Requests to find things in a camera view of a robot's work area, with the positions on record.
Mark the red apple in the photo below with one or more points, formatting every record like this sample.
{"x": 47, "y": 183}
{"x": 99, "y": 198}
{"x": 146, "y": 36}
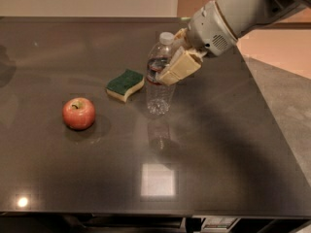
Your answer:
{"x": 78, "y": 113}

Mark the clear plastic water bottle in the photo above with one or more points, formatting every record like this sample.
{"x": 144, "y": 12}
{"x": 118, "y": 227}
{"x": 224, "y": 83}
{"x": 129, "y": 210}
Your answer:
{"x": 159, "y": 94}

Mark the green and yellow sponge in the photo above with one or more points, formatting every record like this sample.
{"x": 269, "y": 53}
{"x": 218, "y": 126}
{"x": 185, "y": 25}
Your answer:
{"x": 125, "y": 85}

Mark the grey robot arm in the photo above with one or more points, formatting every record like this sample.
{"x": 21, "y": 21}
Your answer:
{"x": 243, "y": 16}

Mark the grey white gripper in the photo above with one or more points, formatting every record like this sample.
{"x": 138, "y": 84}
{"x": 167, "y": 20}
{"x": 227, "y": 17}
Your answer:
{"x": 209, "y": 28}

